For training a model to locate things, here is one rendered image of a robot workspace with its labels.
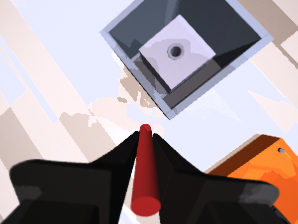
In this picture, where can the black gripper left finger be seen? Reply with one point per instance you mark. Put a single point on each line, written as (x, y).
(103, 182)

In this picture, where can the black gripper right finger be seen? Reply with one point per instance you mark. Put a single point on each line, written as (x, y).
(184, 189)

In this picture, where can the red peg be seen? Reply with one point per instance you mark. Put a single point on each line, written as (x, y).
(145, 199)

